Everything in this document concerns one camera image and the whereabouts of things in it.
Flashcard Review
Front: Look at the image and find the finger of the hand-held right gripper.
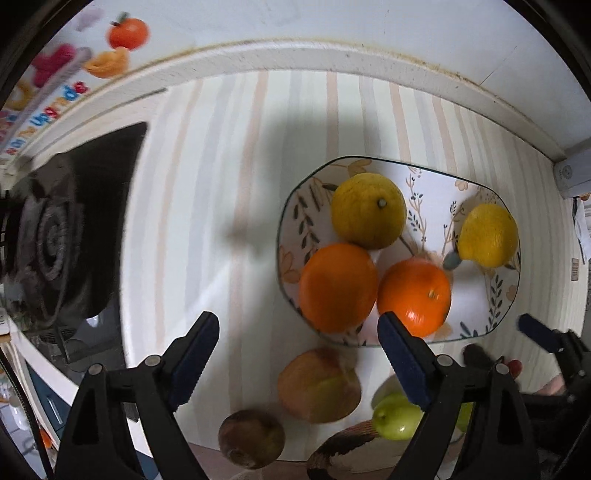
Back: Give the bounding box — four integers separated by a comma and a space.
463, 344, 508, 371
518, 314, 591, 394

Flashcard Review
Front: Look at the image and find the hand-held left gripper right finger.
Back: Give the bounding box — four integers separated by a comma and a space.
378, 311, 541, 480

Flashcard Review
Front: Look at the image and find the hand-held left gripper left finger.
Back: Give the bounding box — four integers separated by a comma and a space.
55, 311, 220, 480

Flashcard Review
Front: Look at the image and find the green apple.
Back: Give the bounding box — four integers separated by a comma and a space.
371, 375, 475, 441

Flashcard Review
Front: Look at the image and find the red-green peach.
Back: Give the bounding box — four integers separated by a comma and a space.
277, 347, 363, 424

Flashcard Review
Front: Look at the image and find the brown kiwi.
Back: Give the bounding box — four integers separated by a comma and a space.
218, 409, 286, 470

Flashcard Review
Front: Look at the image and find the floral print plate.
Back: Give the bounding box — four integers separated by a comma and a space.
276, 155, 522, 348

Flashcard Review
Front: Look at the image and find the person's right hand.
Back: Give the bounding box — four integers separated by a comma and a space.
507, 359, 570, 398

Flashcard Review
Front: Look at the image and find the small orange with stem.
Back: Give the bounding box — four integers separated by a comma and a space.
377, 258, 452, 339

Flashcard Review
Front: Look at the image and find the large orange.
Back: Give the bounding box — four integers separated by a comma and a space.
298, 243, 380, 334

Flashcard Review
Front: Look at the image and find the brown striped woven basket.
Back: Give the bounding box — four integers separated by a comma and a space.
306, 419, 462, 480

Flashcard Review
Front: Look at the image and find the yellow lemon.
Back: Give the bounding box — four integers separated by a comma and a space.
457, 203, 519, 269

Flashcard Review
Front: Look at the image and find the stack of papers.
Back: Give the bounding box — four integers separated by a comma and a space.
571, 196, 591, 282

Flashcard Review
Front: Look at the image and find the large yellow citrus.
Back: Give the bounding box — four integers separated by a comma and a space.
331, 173, 408, 251

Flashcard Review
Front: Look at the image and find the black gas stove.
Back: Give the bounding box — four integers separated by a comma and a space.
0, 121, 149, 370

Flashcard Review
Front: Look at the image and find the striped tablecloth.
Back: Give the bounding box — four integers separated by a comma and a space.
119, 68, 591, 463

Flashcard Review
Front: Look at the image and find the white wall socket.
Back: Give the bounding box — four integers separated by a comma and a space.
553, 154, 591, 200

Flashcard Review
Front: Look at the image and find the fruit print wall poster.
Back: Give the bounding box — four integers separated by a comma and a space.
0, 0, 153, 167

